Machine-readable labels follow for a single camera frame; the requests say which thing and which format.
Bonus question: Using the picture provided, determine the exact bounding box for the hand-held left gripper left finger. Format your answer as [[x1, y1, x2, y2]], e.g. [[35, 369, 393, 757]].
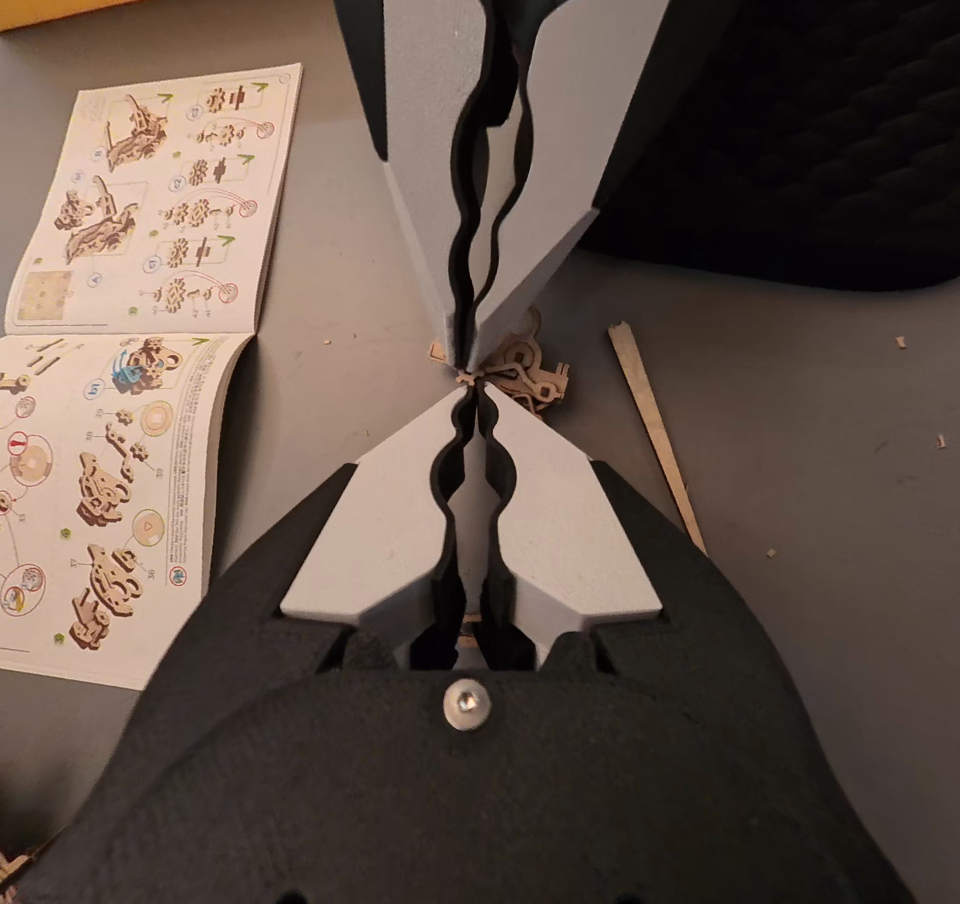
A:
[[279, 388, 480, 671]]

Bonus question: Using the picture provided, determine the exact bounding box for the black quilted pad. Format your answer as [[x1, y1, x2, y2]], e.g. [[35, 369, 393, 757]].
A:
[[577, 0, 960, 293]]

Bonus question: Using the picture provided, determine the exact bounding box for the thin wooden stick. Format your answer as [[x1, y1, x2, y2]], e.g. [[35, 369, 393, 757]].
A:
[[607, 321, 708, 554]]

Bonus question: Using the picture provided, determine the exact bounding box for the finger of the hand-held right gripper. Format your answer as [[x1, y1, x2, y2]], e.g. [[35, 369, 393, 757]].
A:
[[466, 0, 675, 371], [381, 0, 500, 368]]

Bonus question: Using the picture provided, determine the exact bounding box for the open instruction booklet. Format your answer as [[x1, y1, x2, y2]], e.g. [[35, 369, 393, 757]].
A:
[[0, 62, 305, 691]]

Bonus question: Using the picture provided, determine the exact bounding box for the small wooden gear assembly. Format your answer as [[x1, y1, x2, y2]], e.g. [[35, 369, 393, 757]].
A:
[[427, 307, 573, 421]]

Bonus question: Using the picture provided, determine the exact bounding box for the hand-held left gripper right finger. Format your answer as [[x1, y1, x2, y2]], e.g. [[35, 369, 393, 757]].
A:
[[480, 382, 664, 671]]

